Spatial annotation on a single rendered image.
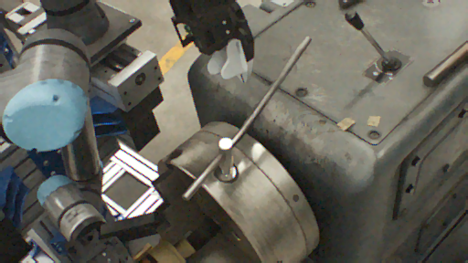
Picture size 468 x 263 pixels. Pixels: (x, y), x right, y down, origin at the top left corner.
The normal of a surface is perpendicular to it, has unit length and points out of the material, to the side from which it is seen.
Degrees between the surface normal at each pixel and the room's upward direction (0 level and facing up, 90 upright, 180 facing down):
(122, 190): 0
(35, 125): 90
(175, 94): 0
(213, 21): 75
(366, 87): 0
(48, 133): 90
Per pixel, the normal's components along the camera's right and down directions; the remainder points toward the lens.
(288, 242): 0.59, 0.23
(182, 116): -0.14, -0.66
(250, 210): 0.31, -0.22
